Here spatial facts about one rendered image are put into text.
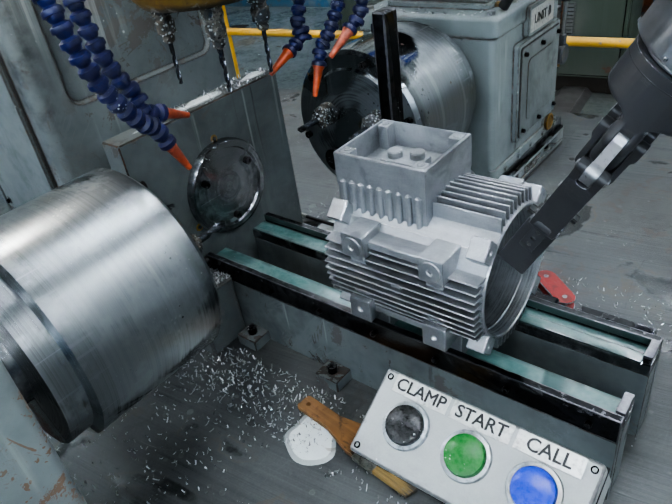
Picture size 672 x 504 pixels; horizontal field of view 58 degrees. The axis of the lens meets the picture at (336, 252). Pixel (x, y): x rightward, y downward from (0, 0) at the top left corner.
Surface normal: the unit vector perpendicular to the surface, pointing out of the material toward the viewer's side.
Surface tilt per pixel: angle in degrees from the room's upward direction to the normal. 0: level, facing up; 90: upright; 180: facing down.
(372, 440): 30
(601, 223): 0
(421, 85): 58
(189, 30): 90
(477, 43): 90
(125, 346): 84
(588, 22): 90
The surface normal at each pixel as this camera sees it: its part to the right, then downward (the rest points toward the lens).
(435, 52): 0.44, -0.42
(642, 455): -0.13, -0.82
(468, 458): -0.40, -0.44
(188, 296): 0.75, 0.13
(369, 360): -0.61, 0.50
